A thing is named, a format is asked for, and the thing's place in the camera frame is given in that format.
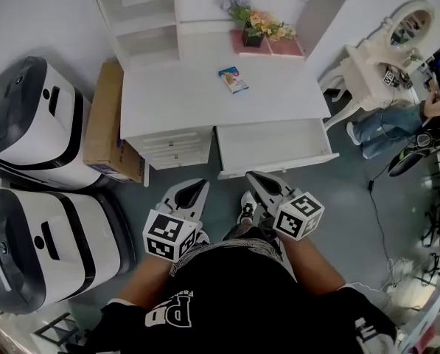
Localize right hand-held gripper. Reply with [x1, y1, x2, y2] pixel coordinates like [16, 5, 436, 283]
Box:
[245, 171, 326, 243]

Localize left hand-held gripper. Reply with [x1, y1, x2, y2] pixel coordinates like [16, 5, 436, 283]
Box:
[142, 178, 210, 263]

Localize white drawer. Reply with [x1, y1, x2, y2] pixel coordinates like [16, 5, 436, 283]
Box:
[212, 117, 341, 181]

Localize small colourful packet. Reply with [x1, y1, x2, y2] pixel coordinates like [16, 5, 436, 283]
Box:
[217, 66, 251, 95]

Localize person's left forearm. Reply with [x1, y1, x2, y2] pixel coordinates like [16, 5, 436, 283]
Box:
[114, 256, 176, 311]

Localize person's right forearm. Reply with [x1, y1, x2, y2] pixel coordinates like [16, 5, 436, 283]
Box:
[284, 236, 348, 293]

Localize person's right shoe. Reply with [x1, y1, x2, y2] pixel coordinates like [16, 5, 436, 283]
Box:
[237, 191, 257, 224]

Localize person's patterned shorts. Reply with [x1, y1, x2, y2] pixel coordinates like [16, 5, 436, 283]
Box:
[167, 223, 298, 283]

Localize white desk with shelves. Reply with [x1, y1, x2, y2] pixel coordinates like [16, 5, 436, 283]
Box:
[81, 0, 357, 187]

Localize brown cardboard box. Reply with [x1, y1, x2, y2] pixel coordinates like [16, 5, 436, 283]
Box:
[82, 60, 147, 184]

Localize person's black printed t-shirt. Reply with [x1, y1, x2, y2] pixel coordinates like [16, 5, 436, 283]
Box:
[99, 240, 399, 354]

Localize white and black robot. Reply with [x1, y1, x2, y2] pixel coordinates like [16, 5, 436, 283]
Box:
[0, 55, 102, 191]
[0, 188, 136, 315]

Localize cream ornate dressing table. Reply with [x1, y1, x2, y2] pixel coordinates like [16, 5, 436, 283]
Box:
[318, 0, 436, 132]

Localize flowers in black pot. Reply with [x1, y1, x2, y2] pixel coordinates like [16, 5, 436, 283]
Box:
[219, 0, 298, 48]

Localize black floor cable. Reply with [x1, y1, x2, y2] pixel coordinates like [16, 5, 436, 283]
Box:
[366, 160, 396, 265]

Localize white floor cable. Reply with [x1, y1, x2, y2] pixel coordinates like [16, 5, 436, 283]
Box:
[352, 256, 427, 294]

